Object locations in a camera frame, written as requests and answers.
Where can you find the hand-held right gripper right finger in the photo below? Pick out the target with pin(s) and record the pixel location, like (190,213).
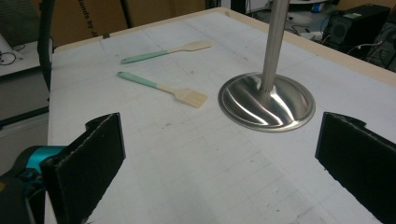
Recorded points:
(358,161)

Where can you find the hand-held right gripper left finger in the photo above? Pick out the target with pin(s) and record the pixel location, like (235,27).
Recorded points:
(81,174)

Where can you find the steel utensil stand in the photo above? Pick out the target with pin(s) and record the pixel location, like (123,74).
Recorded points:
(267,102)

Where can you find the white grid mat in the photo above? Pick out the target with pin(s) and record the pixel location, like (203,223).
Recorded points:
(202,171)

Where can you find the white side table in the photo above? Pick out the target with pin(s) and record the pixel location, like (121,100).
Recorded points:
(18,67)

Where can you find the black computer tower green label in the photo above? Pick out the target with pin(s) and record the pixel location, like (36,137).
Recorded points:
(351,31)

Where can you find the white power strip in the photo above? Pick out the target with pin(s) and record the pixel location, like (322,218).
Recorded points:
(311,35)

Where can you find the brown cardboard panel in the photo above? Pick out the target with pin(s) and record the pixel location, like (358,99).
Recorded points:
(93,18)

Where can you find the small beige tape piece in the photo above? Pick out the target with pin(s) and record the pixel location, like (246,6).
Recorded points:
(228,13)

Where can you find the black post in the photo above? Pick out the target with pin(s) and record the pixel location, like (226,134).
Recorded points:
(45,46)

